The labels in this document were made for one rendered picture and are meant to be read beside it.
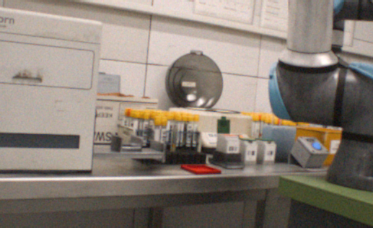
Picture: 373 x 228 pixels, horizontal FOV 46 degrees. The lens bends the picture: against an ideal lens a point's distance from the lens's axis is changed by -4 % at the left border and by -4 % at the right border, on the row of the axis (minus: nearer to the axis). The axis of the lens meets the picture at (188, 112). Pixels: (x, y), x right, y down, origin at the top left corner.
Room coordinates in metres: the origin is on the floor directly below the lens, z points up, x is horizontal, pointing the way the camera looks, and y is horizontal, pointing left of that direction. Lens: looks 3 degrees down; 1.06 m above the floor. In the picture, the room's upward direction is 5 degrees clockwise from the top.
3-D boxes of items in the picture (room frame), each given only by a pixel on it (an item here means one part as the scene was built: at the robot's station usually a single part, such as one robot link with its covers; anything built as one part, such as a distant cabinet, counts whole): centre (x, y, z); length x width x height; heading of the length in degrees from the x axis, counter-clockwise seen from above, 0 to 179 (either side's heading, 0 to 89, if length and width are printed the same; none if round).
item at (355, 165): (0.84, -0.36, 0.95); 0.15 x 0.15 x 0.10
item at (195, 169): (1.01, -0.04, 0.88); 0.07 x 0.07 x 0.01; 32
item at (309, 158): (1.21, -0.33, 0.92); 0.13 x 0.07 x 0.08; 32
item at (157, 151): (0.95, 0.14, 0.92); 0.21 x 0.07 x 0.05; 122
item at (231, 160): (1.13, -0.11, 0.89); 0.09 x 0.05 x 0.04; 30
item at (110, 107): (1.33, 0.26, 0.95); 0.29 x 0.25 x 0.15; 32
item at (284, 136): (1.30, -0.27, 0.92); 0.10 x 0.07 x 0.10; 124
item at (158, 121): (1.11, 0.04, 0.93); 0.17 x 0.09 x 0.11; 121
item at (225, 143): (1.13, -0.11, 0.92); 0.05 x 0.04 x 0.06; 30
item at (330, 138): (1.35, -0.41, 0.93); 0.13 x 0.13 x 0.10; 33
